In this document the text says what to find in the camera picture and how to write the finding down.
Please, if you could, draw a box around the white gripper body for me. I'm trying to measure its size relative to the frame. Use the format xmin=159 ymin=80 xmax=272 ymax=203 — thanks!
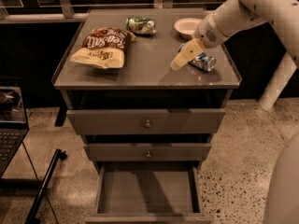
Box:
xmin=192 ymin=13 xmax=228 ymax=49

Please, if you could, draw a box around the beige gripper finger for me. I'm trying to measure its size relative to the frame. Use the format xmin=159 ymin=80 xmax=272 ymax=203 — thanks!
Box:
xmin=170 ymin=39 xmax=205 ymax=70

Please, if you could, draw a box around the blue silver redbull can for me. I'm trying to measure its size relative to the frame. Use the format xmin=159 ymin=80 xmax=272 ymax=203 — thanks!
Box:
xmin=188 ymin=52 xmax=216 ymax=72

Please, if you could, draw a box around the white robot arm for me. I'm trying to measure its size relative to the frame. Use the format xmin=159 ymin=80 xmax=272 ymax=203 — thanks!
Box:
xmin=171 ymin=0 xmax=299 ymax=224

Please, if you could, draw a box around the green crushed soda can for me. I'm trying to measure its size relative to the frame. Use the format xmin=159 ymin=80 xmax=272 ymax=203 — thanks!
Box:
xmin=126 ymin=17 xmax=157 ymax=35

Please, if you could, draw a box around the grey top drawer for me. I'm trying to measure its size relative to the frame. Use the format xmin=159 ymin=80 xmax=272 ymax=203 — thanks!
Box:
xmin=67 ymin=108 xmax=225 ymax=135

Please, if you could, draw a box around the grey drawer cabinet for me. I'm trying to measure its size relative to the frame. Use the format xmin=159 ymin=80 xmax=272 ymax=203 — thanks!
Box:
xmin=51 ymin=7 xmax=243 ymax=224

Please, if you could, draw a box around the grey middle drawer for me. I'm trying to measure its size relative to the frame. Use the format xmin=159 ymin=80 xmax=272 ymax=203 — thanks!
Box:
xmin=84 ymin=143 xmax=211 ymax=161

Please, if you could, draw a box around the grey open bottom drawer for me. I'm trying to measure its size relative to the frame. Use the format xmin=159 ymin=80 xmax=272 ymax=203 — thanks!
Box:
xmin=85 ymin=161 xmax=212 ymax=224

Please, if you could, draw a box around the white paper bowl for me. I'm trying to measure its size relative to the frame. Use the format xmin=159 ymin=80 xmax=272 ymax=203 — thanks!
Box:
xmin=174 ymin=18 xmax=202 ymax=40

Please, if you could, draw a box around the white slanted pillar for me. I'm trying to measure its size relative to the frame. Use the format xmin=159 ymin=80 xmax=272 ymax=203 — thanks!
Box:
xmin=258 ymin=53 xmax=297 ymax=110

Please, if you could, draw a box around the brown yellow chip bag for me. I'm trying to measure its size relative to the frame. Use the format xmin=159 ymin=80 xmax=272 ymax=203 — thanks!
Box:
xmin=70 ymin=27 xmax=136 ymax=69

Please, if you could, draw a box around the metal window railing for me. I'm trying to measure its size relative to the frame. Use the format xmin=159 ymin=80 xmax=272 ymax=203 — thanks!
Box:
xmin=0 ymin=0 xmax=226 ymax=23

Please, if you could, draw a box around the black laptop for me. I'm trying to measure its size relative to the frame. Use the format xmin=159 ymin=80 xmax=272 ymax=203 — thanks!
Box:
xmin=0 ymin=77 xmax=29 ymax=177

